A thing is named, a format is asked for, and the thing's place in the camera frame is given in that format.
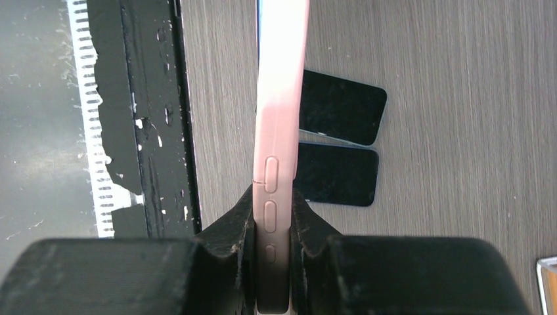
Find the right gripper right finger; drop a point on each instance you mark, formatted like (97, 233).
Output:
(333, 273)

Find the white wire shelf rack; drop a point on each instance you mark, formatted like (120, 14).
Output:
(546, 277)

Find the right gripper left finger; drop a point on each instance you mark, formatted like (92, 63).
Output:
(210, 273)

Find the teal phone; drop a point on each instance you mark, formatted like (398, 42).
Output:
(340, 108)

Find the dark blue phone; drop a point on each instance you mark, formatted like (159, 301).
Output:
(258, 26)

